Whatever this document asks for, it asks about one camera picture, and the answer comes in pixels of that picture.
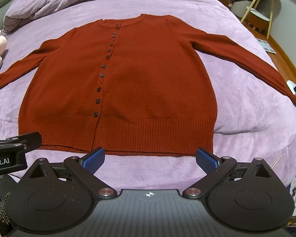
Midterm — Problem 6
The orange round stool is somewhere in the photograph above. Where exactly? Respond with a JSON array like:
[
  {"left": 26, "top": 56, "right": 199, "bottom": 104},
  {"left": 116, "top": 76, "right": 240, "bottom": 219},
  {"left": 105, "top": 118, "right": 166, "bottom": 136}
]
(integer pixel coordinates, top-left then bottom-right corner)
[{"left": 247, "top": 8, "right": 270, "bottom": 32}]

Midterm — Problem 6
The red knit cardigan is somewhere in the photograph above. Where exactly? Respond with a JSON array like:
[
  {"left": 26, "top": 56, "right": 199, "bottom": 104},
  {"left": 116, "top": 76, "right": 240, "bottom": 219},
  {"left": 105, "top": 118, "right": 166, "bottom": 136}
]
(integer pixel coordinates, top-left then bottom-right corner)
[{"left": 0, "top": 14, "right": 296, "bottom": 156}]

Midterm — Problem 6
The yellow-legged side table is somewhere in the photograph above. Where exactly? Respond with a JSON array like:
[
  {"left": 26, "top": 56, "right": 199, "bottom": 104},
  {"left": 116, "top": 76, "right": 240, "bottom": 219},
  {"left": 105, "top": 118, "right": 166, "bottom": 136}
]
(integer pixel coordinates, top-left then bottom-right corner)
[{"left": 241, "top": 0, "right": 276, "bottom": 39}]

